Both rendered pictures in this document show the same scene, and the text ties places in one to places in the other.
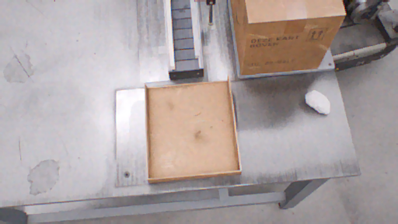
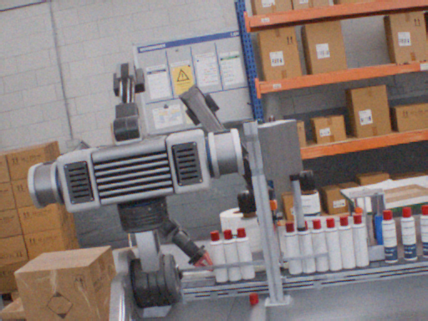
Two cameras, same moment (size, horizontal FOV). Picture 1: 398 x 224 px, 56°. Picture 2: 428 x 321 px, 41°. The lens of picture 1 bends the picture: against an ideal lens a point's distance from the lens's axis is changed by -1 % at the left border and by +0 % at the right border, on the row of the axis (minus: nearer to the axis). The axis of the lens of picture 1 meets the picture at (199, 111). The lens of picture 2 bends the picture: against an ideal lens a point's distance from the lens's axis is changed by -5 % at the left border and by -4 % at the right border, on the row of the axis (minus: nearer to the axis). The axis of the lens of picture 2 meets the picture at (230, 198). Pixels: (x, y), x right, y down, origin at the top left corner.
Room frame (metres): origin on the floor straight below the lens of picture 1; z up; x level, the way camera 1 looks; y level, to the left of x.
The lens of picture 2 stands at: (1.73, -2.15, 1.63)
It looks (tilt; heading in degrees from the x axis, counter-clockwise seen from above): 11 degrees down; 101
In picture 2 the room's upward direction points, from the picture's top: 9 degrees counter-clockwise
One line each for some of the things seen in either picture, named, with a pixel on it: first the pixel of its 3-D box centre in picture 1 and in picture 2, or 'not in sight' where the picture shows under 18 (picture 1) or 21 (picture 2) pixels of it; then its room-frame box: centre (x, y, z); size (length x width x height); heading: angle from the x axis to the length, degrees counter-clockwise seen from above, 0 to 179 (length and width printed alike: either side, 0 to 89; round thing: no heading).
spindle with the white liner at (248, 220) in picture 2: not in sight; (251, 224); (1.31, 0.32, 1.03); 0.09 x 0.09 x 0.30
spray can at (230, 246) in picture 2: not in sight; (231, 255); (1.26, 0.04, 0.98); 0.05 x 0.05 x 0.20
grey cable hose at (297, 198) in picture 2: not in sight; (298, 202); (1.55, -0.06, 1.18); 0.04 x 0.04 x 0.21
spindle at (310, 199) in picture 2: not in sight; (309, 200); (1.55, 0.64, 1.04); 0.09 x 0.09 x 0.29
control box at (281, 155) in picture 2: not in sight; (274, 150); (1.50, -0.04, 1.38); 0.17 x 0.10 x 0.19; 56
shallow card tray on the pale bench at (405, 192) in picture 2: not in sight; (399, 193); (2.07, 1.52, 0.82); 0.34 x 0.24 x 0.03; 17
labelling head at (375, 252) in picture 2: not in sight; (369, 225); (1.81, 0.14, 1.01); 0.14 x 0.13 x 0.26; 1
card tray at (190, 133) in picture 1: (190, 127); (43, 303); (0.39, 0.03, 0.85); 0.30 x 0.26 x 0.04; 1
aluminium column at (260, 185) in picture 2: not in sight; (264, 213); (1.43, -0.10, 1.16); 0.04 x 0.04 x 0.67; 1
